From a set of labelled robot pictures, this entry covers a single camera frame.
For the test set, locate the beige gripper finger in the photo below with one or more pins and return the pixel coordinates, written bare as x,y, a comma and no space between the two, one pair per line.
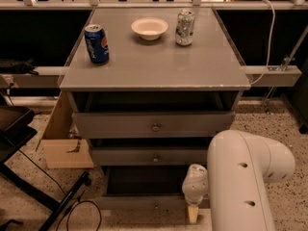
193,214

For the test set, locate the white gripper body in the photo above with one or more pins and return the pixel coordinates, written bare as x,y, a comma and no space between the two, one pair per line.
193,190

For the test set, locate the grey bottom drawer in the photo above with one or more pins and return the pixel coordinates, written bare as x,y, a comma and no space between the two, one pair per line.
142,188

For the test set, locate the grey drawer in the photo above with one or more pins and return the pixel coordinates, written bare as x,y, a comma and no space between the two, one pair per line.
148,156
142,188
151,125

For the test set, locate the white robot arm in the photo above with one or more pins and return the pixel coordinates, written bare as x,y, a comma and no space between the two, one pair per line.
239,165

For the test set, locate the grey middle drawer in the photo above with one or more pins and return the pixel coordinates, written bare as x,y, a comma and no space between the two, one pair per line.
148,156

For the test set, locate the grey drawer cabinet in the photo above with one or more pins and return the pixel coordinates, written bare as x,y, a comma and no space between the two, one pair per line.
152,109

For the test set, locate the grey top drawer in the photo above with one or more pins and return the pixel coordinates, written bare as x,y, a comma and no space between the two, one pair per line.
151,125

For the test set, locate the brown cardboard panel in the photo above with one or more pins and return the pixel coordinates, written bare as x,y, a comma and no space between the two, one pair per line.
61,143

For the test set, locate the silver green soda can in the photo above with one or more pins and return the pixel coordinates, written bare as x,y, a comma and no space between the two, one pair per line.
184,27

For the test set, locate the white bowl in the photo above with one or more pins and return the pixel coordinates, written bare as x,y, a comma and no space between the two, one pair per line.
149,28

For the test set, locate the blue Pepsi can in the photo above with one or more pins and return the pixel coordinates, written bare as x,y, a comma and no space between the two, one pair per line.
96,43

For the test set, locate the metal rail frame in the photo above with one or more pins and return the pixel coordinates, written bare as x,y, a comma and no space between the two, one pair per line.
154,4

